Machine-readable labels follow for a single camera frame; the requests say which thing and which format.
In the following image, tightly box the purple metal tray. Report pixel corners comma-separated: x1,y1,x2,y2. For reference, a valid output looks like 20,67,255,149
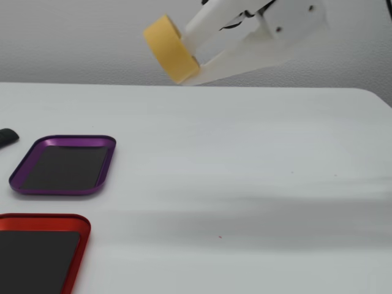
8,134,117,197

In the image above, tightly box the yellow masking tape roll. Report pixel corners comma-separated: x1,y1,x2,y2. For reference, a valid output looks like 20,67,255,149
143,13,202,85

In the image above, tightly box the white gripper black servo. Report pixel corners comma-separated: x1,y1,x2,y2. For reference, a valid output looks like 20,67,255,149
182,0,331,87

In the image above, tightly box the black rounded object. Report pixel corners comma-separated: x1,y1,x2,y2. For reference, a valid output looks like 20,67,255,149
0,128,20,148

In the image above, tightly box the red metal tray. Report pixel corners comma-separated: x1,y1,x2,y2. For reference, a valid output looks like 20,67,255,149
0,213,92,294

